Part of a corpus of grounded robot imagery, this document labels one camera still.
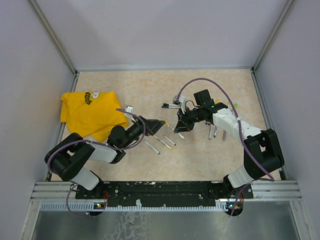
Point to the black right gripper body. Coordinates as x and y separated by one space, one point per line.
190 116

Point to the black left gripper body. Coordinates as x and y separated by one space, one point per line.
139 125

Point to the blue eraser-cap white marker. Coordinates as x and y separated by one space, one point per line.
170 140

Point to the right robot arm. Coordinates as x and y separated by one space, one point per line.
262 150

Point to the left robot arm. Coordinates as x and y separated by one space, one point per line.
68 158

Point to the dark blue capped marker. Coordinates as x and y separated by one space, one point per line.
170 107

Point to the black eraser-cap white marker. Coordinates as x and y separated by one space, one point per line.
168 104

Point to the dark green capped marker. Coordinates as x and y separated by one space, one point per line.
215 131

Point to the purple grey marker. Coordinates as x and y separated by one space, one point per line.
224 135

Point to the yellow t-shirt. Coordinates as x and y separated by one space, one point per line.
92 113

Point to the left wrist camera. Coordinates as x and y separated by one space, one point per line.
129 109

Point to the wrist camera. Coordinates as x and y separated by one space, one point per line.
129 109
180 101

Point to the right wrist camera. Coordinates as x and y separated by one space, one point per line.
180 101

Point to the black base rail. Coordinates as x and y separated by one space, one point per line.
159 193

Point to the left corner aluminium post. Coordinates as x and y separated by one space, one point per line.
53 37

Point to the corner aluminium post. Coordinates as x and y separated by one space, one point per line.
53 37
273 34

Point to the right corner aluminium post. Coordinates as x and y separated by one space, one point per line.
273 34

